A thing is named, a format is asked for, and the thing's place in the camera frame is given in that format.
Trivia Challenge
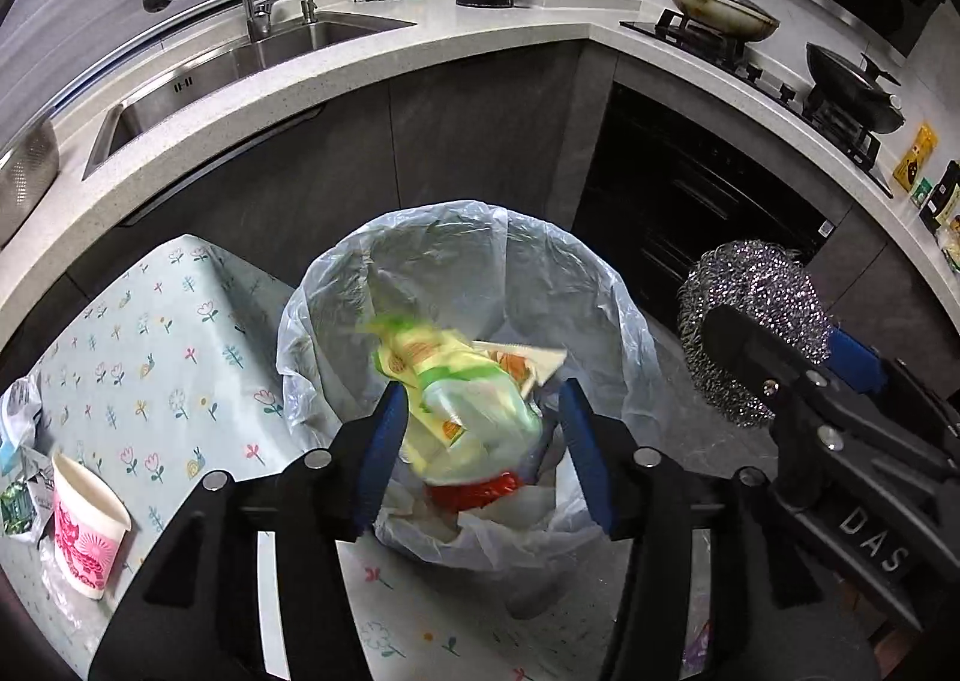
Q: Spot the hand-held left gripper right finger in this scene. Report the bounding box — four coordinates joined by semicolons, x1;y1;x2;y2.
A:
559;379;852;681

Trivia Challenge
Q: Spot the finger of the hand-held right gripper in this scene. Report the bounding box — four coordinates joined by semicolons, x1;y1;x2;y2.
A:
831;328;960;453
701;306;953;509

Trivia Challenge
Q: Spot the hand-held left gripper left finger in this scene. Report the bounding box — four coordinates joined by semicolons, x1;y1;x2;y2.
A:
88;381;410;681

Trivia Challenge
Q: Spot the steel wool scrubber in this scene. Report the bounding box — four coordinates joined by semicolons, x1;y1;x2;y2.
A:
677;240;835;427

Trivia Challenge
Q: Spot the green yellow plastic bag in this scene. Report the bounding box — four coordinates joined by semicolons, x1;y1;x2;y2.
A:
360;310;545;487

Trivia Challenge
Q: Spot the red plastic packaging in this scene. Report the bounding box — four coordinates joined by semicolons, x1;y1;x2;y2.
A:
424;471;537;513

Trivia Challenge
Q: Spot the cream orange printed packet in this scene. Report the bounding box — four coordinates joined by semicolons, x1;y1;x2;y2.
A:
480;343;571;397

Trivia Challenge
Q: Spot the bin with clear plastic liner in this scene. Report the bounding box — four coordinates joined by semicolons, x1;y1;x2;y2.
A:
276;199;665;618

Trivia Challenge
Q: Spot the black built-in oven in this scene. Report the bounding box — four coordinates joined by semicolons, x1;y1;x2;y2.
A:
574;81;837;322

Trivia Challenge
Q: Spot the black food packet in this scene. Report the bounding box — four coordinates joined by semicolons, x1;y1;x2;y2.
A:
922;160;960;236

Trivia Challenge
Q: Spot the yellow seasoning packet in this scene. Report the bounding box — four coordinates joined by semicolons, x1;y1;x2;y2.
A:
892;122;938;198

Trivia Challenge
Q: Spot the floral tablecloth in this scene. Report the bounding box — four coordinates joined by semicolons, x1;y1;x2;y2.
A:
0;235;713;681

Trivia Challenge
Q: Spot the black wok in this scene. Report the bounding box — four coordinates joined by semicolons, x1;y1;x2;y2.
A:
806;42;908;134

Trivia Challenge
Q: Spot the pink paper cup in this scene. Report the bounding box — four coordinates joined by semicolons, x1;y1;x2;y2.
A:
51;452;132;601

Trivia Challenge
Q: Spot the grey base cabinet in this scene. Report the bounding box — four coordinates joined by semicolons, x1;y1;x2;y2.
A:
60;40;623;292

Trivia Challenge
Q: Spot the black gas stove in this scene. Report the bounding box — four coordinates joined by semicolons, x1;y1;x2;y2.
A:
619;8;882;173

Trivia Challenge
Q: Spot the wok with glass lid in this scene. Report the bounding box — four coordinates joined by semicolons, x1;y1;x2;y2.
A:
656;0;781;43

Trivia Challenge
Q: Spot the crumpled clear plastic wrap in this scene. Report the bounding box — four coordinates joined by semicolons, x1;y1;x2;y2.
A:
26;448;59;548

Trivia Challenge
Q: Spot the clear blue printed plastic bag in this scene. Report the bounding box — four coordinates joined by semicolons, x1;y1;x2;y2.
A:
0;373;42;479

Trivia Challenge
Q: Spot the green snack wrapper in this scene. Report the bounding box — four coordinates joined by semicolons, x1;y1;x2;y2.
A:
0;478;35;538

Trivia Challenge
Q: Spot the stainless steel sink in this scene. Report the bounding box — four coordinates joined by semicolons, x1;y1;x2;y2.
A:
82;11;417;181

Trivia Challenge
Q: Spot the metal colander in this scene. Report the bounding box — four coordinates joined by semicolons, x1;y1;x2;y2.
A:
0;115;61;247

